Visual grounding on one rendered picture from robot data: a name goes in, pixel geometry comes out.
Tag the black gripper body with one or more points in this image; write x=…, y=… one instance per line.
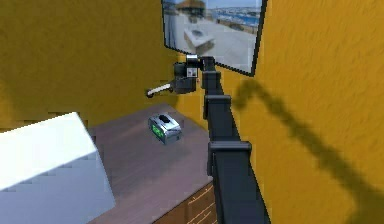
x=184, y=82

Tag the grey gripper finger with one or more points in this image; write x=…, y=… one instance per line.
x=159, y=89

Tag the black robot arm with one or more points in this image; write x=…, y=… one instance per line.
x=230, y=166

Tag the silver alarm clock green display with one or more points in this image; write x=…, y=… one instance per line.
x=164, y=128

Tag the brown wooden chest of drawers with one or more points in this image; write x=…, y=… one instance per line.
x=150, y=166

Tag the black framed seaside picture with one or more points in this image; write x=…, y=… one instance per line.
x=216, y=30

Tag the white box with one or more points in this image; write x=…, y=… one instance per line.
x=50, y=173

